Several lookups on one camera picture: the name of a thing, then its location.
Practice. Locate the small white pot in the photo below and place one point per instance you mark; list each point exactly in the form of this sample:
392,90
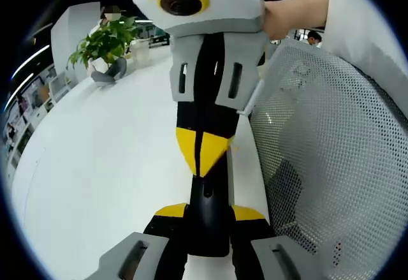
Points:
140,50

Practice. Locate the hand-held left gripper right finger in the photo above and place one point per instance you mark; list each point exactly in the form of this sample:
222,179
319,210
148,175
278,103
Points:
274,257

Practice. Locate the person's white shirt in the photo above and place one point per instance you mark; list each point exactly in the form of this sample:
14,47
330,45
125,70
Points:
363,21

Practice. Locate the green potted plant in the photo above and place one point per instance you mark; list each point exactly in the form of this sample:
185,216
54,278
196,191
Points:
105,42

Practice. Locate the ceiling light strip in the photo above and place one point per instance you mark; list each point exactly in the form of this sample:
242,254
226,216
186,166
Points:
30,58

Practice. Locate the dark grey plant pot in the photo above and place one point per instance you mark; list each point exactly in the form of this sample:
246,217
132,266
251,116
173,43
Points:
110,71

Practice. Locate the white square column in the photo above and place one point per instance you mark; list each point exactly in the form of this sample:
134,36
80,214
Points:
68,37

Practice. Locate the white mesh office chair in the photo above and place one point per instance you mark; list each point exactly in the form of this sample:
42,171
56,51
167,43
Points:
334,165

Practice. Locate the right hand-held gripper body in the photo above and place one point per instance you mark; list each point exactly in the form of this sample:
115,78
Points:
223,15

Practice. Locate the black remote control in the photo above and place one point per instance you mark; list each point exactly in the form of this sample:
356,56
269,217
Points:
208,222

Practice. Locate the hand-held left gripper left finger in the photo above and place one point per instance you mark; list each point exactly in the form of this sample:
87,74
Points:
134,257

